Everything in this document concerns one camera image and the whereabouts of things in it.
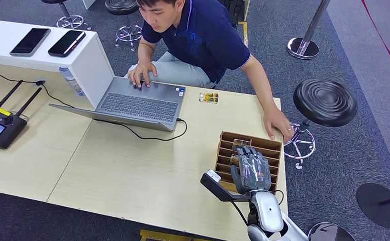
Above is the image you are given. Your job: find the chrome stanchion base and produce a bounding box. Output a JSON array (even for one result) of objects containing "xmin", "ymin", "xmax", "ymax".
[{"xmin": 307, "ymin": 222, "xmax": 357, "ymax": 241}]

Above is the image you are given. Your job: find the wooden card organizer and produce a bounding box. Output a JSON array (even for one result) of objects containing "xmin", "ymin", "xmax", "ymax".
[{"xmin": 214, "ymin": 131, "xmax": 283, "ymax": 194}]

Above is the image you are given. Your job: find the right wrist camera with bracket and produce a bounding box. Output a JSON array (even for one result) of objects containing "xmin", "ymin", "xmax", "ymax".
[{"xmin": 200, "ymin": 169, "xmax": 252, "ymax": 203}]

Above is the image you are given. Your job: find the chrome stanchion post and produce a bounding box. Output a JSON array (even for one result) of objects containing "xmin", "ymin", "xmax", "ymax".
[{"xmin": 286, "ymin": 0, "xmax": 332, "ymax": 61}]

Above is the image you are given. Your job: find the white desk shelf box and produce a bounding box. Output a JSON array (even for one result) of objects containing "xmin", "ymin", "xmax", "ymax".
[{"xmin": 0, "ymin": 18, "xmax": 115, "ymax": 109}]

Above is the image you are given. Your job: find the person's right hand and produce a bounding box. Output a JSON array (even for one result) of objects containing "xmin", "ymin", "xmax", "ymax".
[{"xmin": 127, "ymin": 61, "xmax": 158, "ymax": 89}]

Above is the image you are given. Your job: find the person's left hand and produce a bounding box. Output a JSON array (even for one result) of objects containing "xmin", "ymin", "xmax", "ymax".
[{"xmin": 263, "ymin": 105, "xmax": 295, "ymax": 144}]

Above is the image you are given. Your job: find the black stanchion base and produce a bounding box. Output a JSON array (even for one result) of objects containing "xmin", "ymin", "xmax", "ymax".
[{"xmin": 356, "ymin": 183, "xmax": 390, "ymax": 229}]

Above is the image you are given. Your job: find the black round stool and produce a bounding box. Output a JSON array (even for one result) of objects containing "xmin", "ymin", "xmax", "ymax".
[
  {"xmin": 41, "ymin": 0, "xmax": 92, "ymax": 31},
  {"xmin": 104, "ymin": 0, "xmax": 143, "ymax": 52},
  {"xmin": 283, "ymin": 78, "xmax": 359, "ymax": 170}
]

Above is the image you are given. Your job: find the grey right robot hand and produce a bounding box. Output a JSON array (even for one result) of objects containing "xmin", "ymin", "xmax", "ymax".
[{"xmin": 230, "ymin": 146, "xmax": 272, "ymax": 196}]

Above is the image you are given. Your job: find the person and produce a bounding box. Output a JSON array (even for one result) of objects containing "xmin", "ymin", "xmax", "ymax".
[{"xmin": 127, "ymin": 0, "xmax": 295, "ymax": 144}]

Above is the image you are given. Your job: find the black laptop cable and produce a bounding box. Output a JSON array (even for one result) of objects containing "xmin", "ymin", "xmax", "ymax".
[{"xmin": 0, "ymin": 67, "xmax": 188, "ymax": 142}]

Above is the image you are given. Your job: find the clear plastic water bottle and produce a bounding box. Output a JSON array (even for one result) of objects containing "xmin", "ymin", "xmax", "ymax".
[{"xmin": 59, "ymin": 67, "xmax": 86, "ymax": 98}]

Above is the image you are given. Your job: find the red barrier rope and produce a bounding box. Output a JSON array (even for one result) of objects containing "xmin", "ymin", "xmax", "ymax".
[{"xmin": 360, "ymin": 0, "xmax": 390, "ymax": 90}]

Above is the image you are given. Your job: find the yellow floor tape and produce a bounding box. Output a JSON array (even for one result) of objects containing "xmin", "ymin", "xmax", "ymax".
[
  {"xmin": 237, "ymin": 21, "xmax": 249, "ymax": 48},
  {"xmin": 139, "ymin": 229, "xmax": 212, "ymax": 241}
]

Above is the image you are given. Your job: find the grey laptop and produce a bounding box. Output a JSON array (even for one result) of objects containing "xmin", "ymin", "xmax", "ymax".
[{"xmin": 49, "ymin": 76, "xmax": 186, "ymax": 133}]

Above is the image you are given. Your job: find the black smartphone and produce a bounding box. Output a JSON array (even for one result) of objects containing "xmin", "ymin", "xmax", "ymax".
[
  {"xmin": 9, "ymin": 28, "xmax": 51, "ymax": 58},
  {"xmin": 47, "ymin": 30, "xmax": 86, "ymax": 58}
]

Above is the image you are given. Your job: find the black remote controller with screen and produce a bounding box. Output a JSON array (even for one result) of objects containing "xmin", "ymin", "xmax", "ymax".
[{"xmin": 0, "ymin": 79, "xmax": 43, "ymax": 150}]

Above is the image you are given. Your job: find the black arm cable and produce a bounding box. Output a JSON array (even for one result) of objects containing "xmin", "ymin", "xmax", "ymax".
[{"xmin": 230, "ymin": 201, "xmax": 250, "ymax": 227}]

